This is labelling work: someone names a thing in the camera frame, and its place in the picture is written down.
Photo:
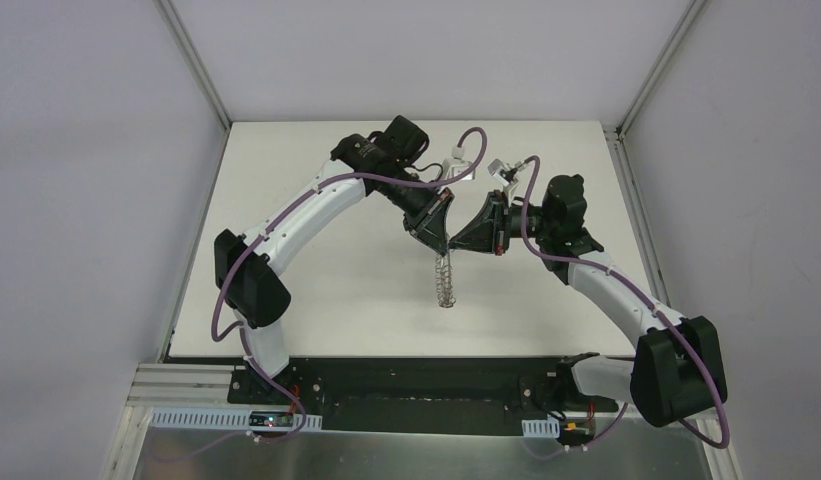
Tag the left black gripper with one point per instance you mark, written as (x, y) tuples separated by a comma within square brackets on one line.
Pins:
[(425, 210)]

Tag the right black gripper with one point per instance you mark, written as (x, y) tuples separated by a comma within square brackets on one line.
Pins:
[(497, 221)]

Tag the metal disc with key rings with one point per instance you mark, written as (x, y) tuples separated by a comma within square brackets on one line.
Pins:
[(444, 281)]

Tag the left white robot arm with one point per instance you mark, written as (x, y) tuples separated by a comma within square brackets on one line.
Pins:
[(248, 266)]

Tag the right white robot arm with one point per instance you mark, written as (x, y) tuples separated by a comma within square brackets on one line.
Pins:
[(677, 369)]

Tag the left controller board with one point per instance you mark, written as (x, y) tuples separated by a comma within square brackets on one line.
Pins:
[(271, 421)]

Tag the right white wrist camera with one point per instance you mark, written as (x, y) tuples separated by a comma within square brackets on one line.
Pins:
[(503, 173)]

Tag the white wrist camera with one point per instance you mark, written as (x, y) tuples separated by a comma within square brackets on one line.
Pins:
[(456, 165), (503, 173)]

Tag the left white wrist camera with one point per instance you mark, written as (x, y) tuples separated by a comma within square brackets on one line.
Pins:
[(456, 165)]

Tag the aluminium frame rail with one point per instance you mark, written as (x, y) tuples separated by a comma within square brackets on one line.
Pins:
[(189, 53)]

